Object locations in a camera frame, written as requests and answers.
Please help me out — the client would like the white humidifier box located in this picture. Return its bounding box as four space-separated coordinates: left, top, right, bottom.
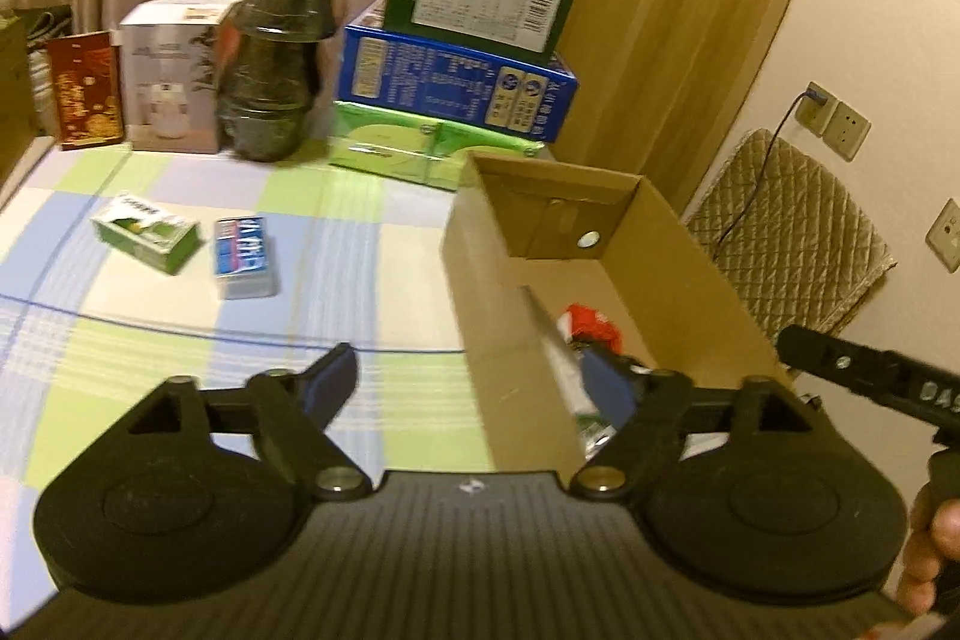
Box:
120 0 241 154

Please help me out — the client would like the brown cardboard box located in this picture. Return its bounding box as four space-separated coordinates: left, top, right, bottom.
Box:
440 151 796 472

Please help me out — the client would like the green tissue pack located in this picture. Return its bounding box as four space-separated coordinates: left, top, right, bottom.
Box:
328 100 548 191

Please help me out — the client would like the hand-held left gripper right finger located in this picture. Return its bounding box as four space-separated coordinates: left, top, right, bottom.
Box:
574 344 826 502

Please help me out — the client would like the small green white box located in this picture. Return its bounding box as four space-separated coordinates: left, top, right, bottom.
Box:
91 194 202 275

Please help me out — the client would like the wall socket with plug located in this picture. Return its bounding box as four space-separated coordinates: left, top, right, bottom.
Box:
795 81 837 135

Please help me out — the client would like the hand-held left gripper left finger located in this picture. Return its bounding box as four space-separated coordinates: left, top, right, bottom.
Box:
124 342 370 502

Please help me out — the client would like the person's right hand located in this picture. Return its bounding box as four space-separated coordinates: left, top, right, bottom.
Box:
896 497 960 618

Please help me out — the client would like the large brown carton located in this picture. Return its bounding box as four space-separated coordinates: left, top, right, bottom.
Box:
0 10 42 191

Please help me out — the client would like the dark green ceramic jar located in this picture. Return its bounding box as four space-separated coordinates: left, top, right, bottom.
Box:
217 0 338 163

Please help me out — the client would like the blue carton box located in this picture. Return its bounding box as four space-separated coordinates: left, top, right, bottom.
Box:
335 0 580 145

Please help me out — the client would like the white green medicine box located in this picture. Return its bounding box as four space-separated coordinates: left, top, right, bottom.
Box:
576 413 620 459

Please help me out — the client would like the quilted beige chair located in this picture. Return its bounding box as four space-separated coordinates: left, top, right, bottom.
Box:
684 128 897 348

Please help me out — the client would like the red gift box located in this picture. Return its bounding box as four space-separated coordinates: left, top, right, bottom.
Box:
46 31 125 152

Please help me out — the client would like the checkered cloth desktop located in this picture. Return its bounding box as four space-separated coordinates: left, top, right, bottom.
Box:
0 137 556 611

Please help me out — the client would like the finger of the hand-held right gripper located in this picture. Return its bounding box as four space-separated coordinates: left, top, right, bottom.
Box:
776 325 901 397

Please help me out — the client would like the beige wall socket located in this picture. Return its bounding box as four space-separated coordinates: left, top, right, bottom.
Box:
821 100 872 163
926 197 960 274

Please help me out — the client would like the black charger cable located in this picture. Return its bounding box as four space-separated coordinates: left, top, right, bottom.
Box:
709 92 826 259

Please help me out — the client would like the golden curtain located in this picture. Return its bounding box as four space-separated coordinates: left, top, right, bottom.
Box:
559 0 837 214

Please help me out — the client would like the red snack packet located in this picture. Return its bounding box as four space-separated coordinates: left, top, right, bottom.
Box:
562 304 623 348

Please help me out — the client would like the white medicine box blue logo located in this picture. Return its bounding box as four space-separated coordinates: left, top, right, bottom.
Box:
555 340 597 420

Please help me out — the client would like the blue tissue pack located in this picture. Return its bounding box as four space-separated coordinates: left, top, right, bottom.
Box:
214 216 278 300

